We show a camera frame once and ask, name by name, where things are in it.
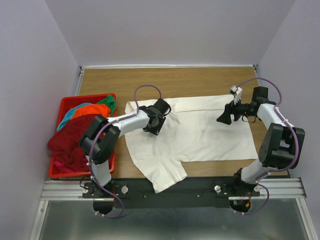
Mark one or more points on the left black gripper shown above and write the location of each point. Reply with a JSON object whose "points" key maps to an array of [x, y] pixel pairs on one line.
{"points": [[157, 130]]}

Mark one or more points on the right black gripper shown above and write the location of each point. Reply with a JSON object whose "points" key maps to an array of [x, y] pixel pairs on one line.
{"points": [[230, 108]]}

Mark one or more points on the white t shirt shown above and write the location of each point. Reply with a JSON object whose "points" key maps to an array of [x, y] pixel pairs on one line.
{"points": [[190, 133]]}

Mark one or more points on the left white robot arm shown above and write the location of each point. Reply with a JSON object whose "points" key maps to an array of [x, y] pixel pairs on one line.
{"points": [[100, 138]]}

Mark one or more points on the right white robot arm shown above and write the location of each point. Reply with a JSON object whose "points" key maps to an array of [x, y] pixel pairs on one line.
{"points": [[281, 146]]}

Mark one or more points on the green t shirt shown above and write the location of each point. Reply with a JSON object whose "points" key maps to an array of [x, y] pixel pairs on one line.
{"points": [[110, 102]]}

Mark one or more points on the orange t shirt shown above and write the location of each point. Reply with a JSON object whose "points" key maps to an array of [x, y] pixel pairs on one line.
{"points": [[92, 109]]}

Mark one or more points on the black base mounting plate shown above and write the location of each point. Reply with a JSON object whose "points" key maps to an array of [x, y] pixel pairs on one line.
{"points": [[192, 192]]}

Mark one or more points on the teal t shirt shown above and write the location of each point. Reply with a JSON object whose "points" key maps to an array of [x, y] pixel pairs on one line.
{"points": [[67, 117]]}

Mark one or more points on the red plastic bin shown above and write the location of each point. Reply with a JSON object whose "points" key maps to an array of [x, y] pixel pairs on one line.
{"points": [[70, 102]]}

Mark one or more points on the dark red t shirt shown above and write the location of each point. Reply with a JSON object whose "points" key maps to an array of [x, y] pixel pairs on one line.
{"points": [[64, 147]]}

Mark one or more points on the pink t shirt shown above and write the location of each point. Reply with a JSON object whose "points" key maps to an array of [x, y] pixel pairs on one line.
{"points": [[62, 167]]}

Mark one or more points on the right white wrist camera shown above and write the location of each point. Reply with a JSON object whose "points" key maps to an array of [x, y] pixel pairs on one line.
{"points": [[236, 91]]}

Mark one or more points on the aluminium frame rail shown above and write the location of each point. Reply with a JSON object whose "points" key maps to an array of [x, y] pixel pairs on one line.
{"points": [[280, 213]]}

